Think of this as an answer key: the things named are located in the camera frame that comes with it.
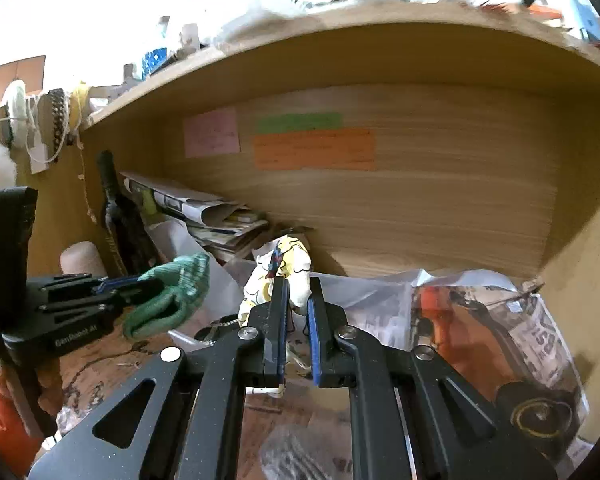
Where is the green knitted cloth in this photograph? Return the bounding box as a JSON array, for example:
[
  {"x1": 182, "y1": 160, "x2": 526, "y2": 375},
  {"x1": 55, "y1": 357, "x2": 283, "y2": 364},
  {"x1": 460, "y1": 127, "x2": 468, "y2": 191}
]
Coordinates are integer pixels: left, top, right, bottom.
[{"x1": 122, "y1": 252, "x2": 210, "y2": 340}]

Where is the floral fabric scrunchie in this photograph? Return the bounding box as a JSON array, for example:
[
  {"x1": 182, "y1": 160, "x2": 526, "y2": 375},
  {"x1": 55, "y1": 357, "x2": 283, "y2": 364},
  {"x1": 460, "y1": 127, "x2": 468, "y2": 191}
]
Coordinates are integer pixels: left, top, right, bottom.
[{"x1": 237, "y1": 234, "x2": 313, "y2": 400}]

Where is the person's hand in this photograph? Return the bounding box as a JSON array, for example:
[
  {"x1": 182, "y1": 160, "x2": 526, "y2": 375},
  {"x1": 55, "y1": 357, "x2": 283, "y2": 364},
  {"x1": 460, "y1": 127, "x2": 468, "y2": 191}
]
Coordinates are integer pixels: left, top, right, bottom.
[{"x1": 35, "y1": 359, "x2": 64, "y2": 417}]

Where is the dark wine bottle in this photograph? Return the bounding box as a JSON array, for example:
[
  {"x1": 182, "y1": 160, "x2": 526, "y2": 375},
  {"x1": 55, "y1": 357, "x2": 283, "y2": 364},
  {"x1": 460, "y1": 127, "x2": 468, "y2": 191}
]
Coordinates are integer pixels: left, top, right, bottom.
[{"x1": 96, "y1": 151, "x2": 160, "y2": 275}]

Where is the beige cylindrical roll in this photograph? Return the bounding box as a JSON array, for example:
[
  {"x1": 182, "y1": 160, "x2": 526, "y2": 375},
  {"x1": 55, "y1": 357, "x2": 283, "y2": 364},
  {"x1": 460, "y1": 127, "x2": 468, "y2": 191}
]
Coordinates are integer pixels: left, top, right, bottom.
[{"x1": 59, "y1": 240, "x2": 107, "y2": 278}]

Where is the stack of papers and magazines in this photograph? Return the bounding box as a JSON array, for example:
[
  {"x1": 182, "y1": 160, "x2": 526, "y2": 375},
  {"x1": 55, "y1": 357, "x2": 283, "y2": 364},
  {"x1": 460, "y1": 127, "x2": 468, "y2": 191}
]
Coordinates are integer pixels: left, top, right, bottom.
[{"x1": 119, "y1": 171, "x2": 311, "y2": 265}]

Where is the printed newspaper mat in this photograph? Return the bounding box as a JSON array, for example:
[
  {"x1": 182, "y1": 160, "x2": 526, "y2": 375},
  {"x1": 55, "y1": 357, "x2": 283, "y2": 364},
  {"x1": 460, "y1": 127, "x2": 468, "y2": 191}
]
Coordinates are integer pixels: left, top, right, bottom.
[{"x1": 54, "y1": 268, "x2": 596, "y2": 480}]

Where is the white price tag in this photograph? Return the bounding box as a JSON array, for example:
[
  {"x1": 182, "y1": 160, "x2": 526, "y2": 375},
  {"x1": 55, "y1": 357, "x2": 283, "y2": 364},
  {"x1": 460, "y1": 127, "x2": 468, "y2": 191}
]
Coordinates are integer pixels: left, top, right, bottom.
[{"x1": 28, "y1": 132, "x2": 50, "y2": 174}]

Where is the pink sticky note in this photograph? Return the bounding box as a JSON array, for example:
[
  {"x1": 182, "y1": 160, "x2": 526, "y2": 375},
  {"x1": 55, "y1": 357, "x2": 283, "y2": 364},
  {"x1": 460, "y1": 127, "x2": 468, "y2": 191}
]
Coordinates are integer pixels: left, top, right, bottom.
[{"x1": 183, "y1": 107, "x2": 240, "y2": 158}]

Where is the green sticky note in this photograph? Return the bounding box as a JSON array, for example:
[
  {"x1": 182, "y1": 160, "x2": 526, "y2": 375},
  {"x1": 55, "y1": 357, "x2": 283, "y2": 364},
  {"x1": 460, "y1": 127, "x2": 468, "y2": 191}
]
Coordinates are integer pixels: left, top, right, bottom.
[{"x1": 256, "y1": 112, "x2": 343, "y2": 134}]

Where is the tall clear labelled bottle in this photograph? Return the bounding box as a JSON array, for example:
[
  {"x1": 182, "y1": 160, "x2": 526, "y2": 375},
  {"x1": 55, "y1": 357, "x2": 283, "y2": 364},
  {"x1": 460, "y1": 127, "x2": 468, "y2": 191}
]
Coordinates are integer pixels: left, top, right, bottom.
[{"x1": 180, "y1": 0, "x2": 200, "y2": 55}]

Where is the orange sticky note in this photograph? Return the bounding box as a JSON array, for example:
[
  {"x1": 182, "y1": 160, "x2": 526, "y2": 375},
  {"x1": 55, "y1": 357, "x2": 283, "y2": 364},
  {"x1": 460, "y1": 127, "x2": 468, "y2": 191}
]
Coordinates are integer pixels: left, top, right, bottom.
[{"x1": 251, "y1": 128, "x2": 376, "y2": 171}]

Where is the black chain necklace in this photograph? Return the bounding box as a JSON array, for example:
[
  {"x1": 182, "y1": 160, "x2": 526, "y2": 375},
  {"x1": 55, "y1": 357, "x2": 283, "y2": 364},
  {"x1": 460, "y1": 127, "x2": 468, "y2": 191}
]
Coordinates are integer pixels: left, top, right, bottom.
[{"x1": 47, "y1": 88, "x2": 70, "y2": 156}]

